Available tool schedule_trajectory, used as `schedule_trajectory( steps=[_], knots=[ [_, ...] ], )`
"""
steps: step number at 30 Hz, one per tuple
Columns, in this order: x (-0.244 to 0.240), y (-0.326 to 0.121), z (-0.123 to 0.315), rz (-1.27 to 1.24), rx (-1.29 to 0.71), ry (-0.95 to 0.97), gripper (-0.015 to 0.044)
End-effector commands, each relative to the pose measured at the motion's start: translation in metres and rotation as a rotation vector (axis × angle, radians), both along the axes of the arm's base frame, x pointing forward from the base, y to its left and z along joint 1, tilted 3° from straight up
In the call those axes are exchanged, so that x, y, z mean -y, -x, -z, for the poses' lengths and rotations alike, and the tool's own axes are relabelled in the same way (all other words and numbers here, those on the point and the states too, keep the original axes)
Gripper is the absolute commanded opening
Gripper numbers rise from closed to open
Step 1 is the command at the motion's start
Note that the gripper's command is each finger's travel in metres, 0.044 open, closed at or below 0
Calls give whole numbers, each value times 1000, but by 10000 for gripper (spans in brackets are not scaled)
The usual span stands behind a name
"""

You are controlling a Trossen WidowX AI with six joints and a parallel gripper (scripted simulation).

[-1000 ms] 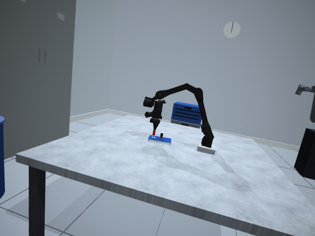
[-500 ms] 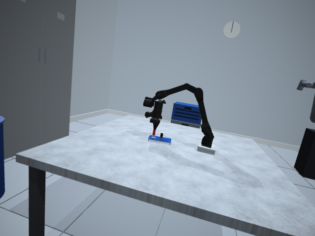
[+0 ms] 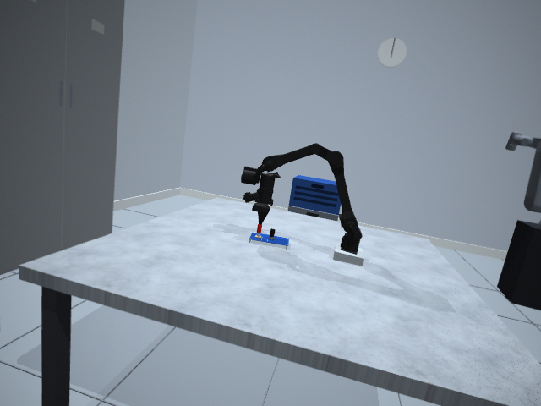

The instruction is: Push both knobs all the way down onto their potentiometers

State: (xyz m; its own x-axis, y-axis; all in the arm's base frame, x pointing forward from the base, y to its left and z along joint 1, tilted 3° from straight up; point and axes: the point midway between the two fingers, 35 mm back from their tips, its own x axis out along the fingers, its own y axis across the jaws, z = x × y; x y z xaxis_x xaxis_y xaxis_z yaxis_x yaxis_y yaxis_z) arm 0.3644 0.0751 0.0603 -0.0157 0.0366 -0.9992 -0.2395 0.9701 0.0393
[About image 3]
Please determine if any blue circuit board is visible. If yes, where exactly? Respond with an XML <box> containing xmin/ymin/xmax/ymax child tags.
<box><xmin>249</xmin><ymin>224</ymin><xmax>289</xmax><ymax>246</ymax></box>

